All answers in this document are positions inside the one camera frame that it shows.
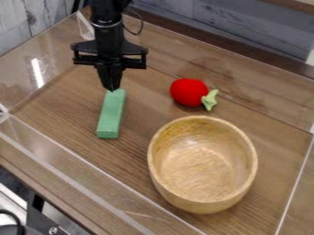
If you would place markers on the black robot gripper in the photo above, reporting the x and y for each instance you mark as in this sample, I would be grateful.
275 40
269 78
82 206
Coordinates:
109 49

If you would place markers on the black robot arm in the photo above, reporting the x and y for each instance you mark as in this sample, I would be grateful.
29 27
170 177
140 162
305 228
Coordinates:
108 15

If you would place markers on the green rectangular block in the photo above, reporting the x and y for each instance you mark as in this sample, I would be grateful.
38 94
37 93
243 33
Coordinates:
112 113

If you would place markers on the light wooden bowl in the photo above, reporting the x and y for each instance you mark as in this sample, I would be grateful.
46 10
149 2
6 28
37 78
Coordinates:
204 163

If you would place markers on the red plush tomato toy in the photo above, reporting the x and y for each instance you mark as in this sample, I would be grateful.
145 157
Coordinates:
190 92

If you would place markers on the black metal table bracket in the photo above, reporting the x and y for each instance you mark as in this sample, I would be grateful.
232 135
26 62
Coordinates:
37 220

